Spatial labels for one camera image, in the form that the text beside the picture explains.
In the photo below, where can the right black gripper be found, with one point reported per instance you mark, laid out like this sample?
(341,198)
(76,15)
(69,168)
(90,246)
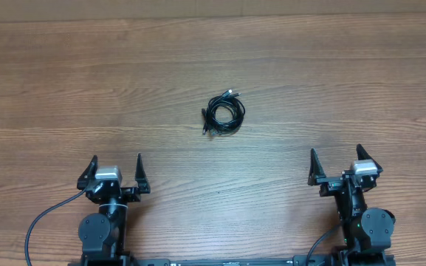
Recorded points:
(331,184)

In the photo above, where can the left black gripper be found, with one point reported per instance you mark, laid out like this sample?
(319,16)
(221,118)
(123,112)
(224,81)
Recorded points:
(133,193)

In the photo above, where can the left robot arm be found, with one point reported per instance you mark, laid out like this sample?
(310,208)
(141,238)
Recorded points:
(103,233)

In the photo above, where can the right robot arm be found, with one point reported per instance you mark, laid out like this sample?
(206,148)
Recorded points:
(366,231)

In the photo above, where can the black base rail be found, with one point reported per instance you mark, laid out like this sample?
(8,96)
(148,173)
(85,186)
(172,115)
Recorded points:
(298,260)

